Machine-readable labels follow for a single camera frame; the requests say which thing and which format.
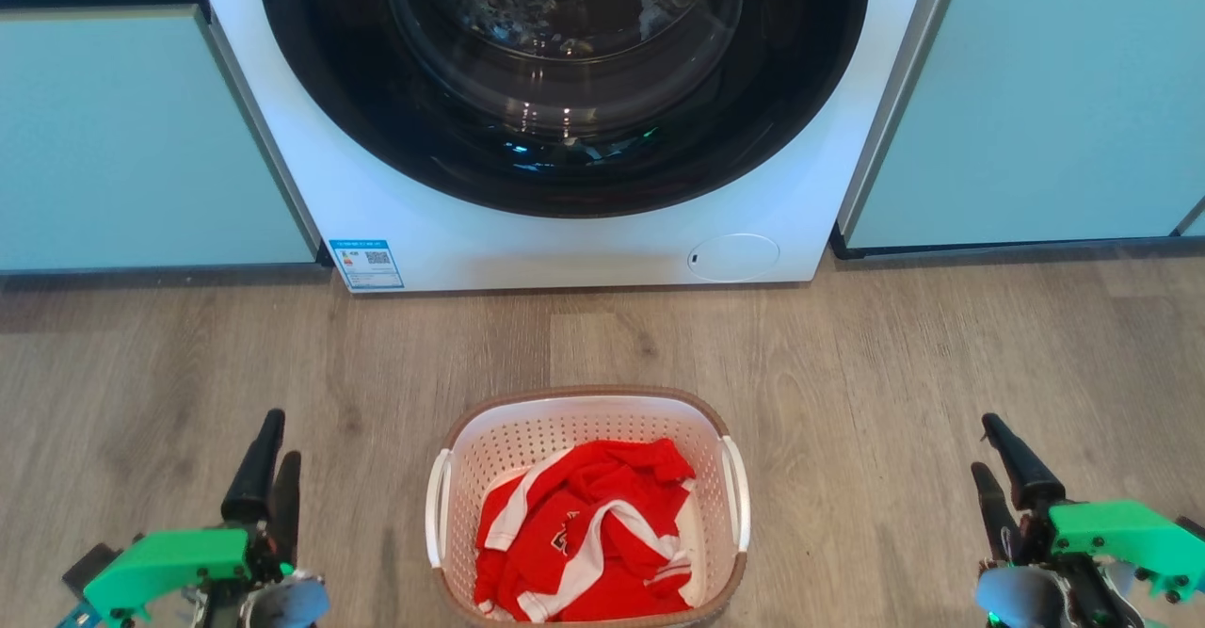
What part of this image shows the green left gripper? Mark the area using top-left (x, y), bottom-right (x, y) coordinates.
top-left (56, 409), bottom-right (302, 628)

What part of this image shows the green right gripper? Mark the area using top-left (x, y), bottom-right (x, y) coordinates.
top-left (971, 412), bottom-right (1205, 628)

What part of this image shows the white perforated laundry basket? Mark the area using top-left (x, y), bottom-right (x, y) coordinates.
top-left (425, 385), bottom-right (752, 628)

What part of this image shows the blue energy label sticker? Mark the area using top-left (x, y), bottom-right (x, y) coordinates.
top-left (329, 239), bottom-right (406, 291)

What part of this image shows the red and white garment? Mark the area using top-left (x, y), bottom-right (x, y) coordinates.
top-left (473, 438), bottom-right (698, 623)

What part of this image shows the round white filter cover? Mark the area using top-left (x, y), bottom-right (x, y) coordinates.
top-left (687, 233), bottom-right (780, 282)

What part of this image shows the large pale teal cabinet panel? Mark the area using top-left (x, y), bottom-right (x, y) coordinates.
top-left (0, 5), bottom-right (317, 273)

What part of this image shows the black round washer door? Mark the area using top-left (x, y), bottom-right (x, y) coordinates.
top-left (256, 0), bottom-right (872, 219)

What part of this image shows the white front-load washing machine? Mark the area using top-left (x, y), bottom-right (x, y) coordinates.
top-left (188, 0), bottom-right (967, 295)

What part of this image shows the wide pale teal cabinet door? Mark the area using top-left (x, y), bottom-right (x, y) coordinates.
top-left (841, 0), bottom-right (1205, 254)

